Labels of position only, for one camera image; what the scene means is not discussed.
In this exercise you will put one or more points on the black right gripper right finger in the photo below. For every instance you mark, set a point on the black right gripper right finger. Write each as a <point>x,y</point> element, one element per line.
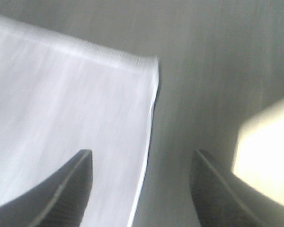
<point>223,200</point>

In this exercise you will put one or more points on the grey microfibre towel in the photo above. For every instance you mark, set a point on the grey microfibre towel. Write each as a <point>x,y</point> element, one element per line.
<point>60,95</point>

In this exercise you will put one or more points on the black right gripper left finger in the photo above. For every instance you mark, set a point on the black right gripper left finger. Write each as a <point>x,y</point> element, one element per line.
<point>58,201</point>

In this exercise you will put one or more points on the white plastic storage bin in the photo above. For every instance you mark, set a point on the white plastic storage bin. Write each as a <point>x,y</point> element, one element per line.
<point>259,154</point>

